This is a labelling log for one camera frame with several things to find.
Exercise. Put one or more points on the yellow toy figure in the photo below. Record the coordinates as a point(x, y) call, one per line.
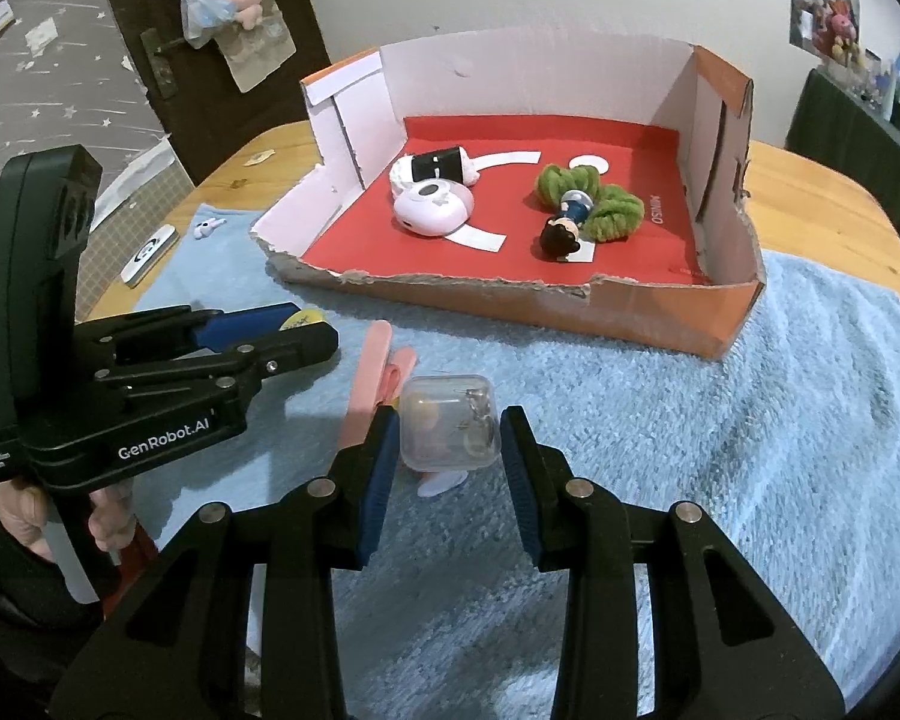
point(301, 319)

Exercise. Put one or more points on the blue terry towel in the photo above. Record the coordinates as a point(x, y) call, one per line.
point(795, 427)

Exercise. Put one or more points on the person's left hand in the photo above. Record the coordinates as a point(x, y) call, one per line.
point(22, 521)

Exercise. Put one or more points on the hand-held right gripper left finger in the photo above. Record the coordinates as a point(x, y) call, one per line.
point(379, 487)

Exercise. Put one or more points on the green fuzzy scrunchie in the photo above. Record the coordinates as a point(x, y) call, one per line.
point(570, 181)
point(616, 214)

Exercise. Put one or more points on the pink round case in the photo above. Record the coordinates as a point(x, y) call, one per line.
point(431, 208)

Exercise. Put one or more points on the pink hair clip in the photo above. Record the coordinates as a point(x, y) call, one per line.
point(364, 382)

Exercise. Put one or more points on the clear plastic bag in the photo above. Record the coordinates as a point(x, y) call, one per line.
point(202, 11)

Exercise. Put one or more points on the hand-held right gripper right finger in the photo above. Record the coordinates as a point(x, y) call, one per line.
point(521, 487)

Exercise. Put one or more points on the dark brown door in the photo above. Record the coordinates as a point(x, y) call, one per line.
point(210, 127)

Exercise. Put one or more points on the side table with dark cloth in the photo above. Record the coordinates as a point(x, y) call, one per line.
point(840, 127)

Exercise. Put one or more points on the person's left forearm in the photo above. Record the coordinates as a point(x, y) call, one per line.
point(15, 615)

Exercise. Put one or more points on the wall poster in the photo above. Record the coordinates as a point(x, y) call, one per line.
point(825, 19)

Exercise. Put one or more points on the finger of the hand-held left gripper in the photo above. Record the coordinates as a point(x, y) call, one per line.
point(232, 322)
point(300, 349)

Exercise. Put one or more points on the small white bunny toy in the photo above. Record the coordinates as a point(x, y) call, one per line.
point(208, 229)

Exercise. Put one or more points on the dark-haired doll figurine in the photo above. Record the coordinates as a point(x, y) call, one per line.
point(562, 236)

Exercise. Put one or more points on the clear plastic box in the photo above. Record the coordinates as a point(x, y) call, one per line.
point(450, 420)

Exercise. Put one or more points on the torn cardboard box red floor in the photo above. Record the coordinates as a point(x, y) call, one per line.
point(495, 300)

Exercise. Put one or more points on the grid patterned chair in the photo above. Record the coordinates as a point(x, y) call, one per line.
point(120, 217)

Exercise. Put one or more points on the white remote control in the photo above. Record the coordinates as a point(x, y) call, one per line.
point(148, 255)

